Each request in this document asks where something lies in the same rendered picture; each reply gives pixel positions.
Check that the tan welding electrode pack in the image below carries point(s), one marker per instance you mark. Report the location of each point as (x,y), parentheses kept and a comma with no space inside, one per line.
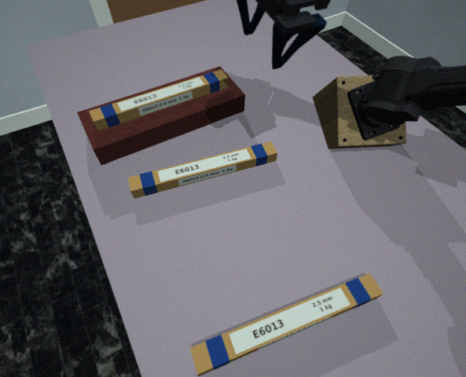
(223,349)
(201,169)

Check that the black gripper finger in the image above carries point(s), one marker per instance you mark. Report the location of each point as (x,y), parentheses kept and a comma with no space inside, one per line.
(280,39)
(249,27)

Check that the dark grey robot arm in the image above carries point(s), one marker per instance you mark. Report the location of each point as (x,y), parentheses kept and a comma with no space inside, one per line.
(394,98)

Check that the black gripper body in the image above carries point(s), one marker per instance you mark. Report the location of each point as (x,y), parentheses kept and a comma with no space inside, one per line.
(278,10)

